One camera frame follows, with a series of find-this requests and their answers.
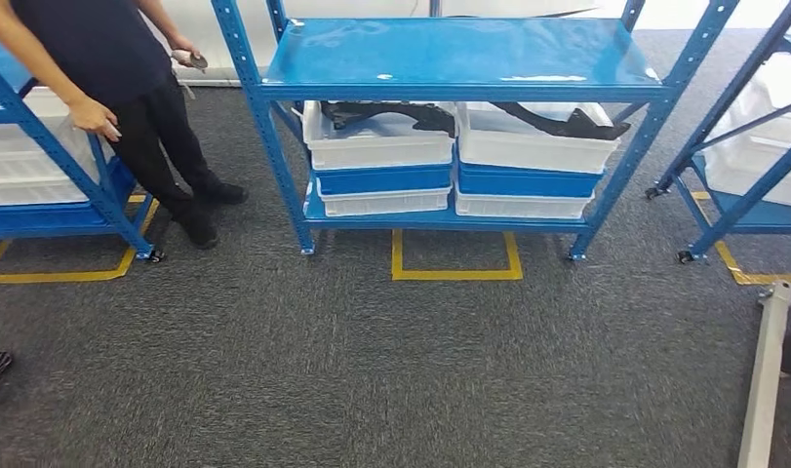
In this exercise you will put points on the pale beige bar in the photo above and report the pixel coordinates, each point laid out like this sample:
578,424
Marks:
763,387

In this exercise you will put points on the silver vertical pole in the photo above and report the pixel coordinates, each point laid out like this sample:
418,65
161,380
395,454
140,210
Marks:
435,8

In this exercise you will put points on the white plastic bin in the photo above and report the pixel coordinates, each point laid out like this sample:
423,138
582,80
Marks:
531,155
375,152
382,203
521,206

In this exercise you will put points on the person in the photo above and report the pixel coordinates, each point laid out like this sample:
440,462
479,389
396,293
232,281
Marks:
98,45

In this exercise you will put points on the small grey handheld device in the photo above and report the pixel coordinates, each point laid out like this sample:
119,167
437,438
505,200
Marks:
191,60

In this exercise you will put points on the black car part in bin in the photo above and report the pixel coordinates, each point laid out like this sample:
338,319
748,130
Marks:
563,123
395,115

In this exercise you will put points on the large white plastic crate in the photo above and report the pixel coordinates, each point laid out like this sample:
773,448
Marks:
20,168
744,161

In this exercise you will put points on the yellow floor tape square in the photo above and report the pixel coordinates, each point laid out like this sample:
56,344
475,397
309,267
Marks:
456,274
734,268
59,276

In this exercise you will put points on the blue metal shelf rack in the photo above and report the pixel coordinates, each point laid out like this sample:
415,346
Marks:
78,181
434,51
757,216

